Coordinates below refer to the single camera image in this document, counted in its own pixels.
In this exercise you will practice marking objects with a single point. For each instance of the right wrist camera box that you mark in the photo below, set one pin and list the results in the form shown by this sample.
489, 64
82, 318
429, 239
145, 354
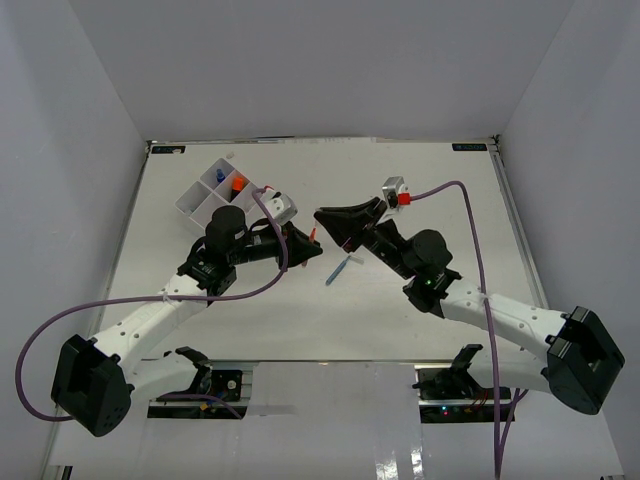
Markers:
396, 193

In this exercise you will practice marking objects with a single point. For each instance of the right black corner label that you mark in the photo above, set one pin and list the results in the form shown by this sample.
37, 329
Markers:
469, 147

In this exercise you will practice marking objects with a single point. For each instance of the orange pen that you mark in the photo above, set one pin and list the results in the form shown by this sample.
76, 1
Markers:
312, 236

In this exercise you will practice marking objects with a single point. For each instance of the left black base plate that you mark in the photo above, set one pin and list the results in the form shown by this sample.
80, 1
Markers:
202, 385

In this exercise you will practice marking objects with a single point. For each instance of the light blue pen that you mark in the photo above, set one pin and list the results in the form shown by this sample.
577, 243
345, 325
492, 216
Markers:
331, 278

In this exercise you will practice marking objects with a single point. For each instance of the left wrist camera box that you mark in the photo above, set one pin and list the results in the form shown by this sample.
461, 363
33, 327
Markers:
281, 208

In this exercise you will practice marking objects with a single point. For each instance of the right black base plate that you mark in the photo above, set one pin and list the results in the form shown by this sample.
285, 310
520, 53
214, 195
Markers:
447, 396

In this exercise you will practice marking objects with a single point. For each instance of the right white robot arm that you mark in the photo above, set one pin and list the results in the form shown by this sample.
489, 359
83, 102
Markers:
571, 356

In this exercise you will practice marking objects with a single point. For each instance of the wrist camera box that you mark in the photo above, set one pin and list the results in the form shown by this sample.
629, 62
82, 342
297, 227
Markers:
396, 193
281, 208

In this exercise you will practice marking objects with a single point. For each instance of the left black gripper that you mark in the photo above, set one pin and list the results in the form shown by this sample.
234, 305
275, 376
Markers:
298, 245

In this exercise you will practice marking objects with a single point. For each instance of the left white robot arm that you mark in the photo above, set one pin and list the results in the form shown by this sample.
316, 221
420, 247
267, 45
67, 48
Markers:
94, 378

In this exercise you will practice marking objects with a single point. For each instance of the white divided organizer box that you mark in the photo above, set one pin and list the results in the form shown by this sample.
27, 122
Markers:
198, 203

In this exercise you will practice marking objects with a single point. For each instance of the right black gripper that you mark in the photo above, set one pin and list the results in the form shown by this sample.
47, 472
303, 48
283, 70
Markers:
348, 224

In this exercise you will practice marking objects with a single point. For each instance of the black corner label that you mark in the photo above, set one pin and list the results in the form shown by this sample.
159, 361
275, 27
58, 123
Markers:
171, 149
469, 147

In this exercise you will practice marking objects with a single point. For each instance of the left black corner label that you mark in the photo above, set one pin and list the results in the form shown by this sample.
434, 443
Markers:
171, 149

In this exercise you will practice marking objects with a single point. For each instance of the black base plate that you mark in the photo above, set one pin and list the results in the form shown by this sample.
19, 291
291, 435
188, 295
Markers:
202, 385
447, 396

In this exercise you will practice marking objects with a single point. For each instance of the orange cap black highlighter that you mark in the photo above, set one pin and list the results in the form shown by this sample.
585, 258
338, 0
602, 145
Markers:
237, 185

